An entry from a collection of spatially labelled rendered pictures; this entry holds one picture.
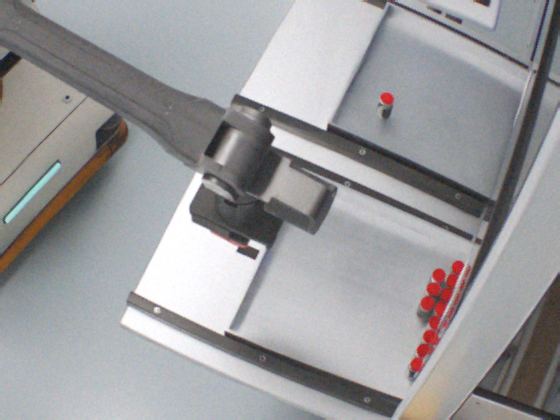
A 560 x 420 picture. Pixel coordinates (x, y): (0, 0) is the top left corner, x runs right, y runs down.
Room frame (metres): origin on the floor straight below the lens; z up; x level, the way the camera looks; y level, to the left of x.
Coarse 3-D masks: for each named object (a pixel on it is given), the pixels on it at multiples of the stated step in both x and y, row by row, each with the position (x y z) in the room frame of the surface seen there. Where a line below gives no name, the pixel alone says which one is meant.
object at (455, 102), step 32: (384, 32) 1.10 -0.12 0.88; (416, 32) 1.12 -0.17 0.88; (448, 32) 1.11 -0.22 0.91; (384, 64) 1.04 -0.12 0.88; (416, 64) 1.05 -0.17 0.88; (448, 64) 1.07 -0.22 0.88; (480, 64) 1.08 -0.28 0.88; (512, 64) 1.08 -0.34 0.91; (352, 96) 0.97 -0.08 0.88; (416, 96) 0.99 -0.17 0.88; (448, 96) 1.01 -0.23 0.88; (480, 96) 1.02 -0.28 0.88; (512, 96) 1.04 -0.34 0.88; (352, 128) 0.91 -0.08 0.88; (384, 128) 0.92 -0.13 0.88; (416, 128) 0.93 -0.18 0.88; (448, 128) 0.95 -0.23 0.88; (480, 128) 0.96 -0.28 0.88; (512, 128) 0.97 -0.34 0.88; (416, 160) 0.86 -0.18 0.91; (448, 160) 0.89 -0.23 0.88; (480, 160) 0.90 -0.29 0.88; (480, 192) 0.83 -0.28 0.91
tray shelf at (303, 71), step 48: (336, 0) 1.15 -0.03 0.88; (288, 48) 1.04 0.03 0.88; (336, 48) 1.05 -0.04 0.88; (288, 96) 0.95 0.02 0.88; (336, 96) 0.96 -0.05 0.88; (288, 144) 0.87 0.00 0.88; (192, 192) 0.77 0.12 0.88; (384, 192) 0.82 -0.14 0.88; (192, 240) 0.70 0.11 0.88; (144, 288) 0.62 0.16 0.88; (192, 288) 0.63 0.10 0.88; (240, 288) 0.64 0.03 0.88; (144, 336) 0.55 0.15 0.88; (288, 384) 0.51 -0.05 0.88
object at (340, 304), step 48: (336, 192) 0.80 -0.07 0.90; (288, 240) 0.72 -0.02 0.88; (336, 240) 0.74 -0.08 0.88; (384, 240) 0.75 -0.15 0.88; (432, 240) 0.76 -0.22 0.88; (288, 288) 0.65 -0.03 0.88; (336, 288) 0.67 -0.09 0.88; (384, 288) 0.68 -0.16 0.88; (240, 336) 0.56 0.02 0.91; (288, 336) 0.58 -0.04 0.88; (336, 336) 0.60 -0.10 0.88; (384, 336) 0.60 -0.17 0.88; (384, 384) 0.53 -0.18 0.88
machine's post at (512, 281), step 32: (544, 160) 0.44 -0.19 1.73; (544, 192) 0.43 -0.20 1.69; (512, 224) 0.44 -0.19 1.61; (544, 224) 0.43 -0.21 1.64; (512, 256) 0.43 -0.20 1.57; (544, 256) 0.43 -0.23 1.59; (480, 288) 0.44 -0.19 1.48; (512, 288) 0.43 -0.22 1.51; (544, 288) 0.42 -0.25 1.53; (480, 320) 0.43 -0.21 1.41; (512, 320) 0.42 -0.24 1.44; (448, 352) 0.43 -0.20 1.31; (480, 352) 0.43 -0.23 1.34; (416, 384) 0.46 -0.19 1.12; (448, 384) 0.43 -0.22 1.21; (416, 416) 0.43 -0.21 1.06; (448, 416) 0.42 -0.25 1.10
